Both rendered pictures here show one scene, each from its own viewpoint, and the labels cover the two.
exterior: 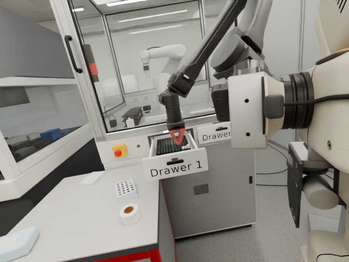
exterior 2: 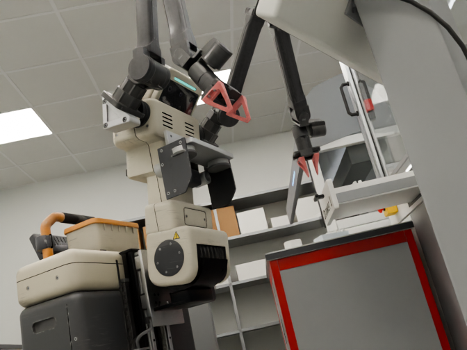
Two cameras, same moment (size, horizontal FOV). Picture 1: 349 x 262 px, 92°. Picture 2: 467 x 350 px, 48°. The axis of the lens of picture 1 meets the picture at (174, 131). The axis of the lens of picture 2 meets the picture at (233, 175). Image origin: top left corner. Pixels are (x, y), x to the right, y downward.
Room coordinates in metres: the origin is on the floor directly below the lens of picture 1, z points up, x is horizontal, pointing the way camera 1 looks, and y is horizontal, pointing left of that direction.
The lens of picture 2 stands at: (0.40, -1.91, 0.44)
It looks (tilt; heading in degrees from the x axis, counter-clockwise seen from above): 18 degrees up; 91
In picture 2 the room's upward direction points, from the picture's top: 13 degrees counter-clockwise
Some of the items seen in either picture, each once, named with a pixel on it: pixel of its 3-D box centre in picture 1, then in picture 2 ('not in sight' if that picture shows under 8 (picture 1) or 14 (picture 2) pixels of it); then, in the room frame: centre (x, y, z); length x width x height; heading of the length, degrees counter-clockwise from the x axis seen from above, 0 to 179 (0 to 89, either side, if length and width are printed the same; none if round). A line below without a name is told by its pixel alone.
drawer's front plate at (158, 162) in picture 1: (175, 164); (328, 203); (0.69, 0.02, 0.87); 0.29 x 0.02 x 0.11; 91
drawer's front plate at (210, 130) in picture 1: (219, 132); not in sight; (1.01, -0.29, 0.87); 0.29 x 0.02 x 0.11; 91
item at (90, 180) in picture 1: (92, 178); not in sight; (0.89, 0.52, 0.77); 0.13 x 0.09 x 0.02; 167
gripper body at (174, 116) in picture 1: (174, 116); (304, 147); (0.65, -0.01, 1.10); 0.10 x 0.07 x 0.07; 4
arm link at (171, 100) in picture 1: (171, 100); (301, 132); (0.66, -0.01, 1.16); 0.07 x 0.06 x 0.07; 16
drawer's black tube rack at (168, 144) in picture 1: (173, 148); not in sight; (0.89, 0.03, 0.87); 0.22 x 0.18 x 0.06; 1
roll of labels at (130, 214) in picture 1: (130, 213); (293, 246); (0.53, 0.22, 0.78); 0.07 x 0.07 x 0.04
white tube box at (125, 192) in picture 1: (125, 190); (331, 239); (0.70, 0.28, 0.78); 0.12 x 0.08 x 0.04; 21
